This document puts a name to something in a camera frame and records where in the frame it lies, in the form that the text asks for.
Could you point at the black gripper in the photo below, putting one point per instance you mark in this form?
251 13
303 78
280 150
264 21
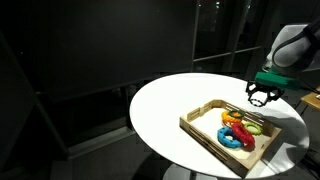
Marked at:
273 93

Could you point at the white table pedestal base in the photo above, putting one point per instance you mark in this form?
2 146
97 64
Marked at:
176 172

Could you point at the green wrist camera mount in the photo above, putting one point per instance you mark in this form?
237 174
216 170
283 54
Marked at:
272 78

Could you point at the wooden slatted tray box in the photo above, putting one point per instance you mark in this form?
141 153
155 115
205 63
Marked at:
238 138

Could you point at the wooden side table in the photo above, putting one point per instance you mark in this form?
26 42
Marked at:
312 99

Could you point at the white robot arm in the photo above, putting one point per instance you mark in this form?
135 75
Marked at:
296 49

